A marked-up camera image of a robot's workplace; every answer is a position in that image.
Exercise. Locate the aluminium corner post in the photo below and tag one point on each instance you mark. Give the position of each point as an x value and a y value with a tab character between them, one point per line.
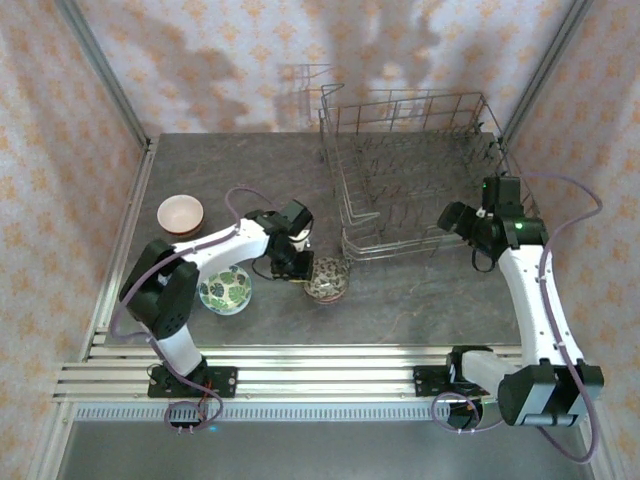
107	75
545	75

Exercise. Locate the green leaf pattern bowl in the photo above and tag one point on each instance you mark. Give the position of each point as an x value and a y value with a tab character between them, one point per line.
225	295

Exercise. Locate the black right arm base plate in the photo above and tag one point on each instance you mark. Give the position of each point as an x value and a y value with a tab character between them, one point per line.
425	380

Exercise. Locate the white bowl orange exterior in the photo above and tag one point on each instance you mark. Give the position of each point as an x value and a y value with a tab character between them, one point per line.
179	211

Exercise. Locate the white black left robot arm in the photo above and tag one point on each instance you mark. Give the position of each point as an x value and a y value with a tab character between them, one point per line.
225	250

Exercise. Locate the aluminium table side rail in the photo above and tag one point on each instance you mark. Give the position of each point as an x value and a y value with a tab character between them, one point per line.
114	270

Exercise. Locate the aluminium mounting rails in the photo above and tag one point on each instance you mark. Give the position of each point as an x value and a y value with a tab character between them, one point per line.
325	375

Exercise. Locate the black floral bowl pink exterior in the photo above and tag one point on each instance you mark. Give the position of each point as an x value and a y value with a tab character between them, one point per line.
327	287

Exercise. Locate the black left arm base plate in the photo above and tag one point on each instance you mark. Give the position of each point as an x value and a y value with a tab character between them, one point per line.
225	382

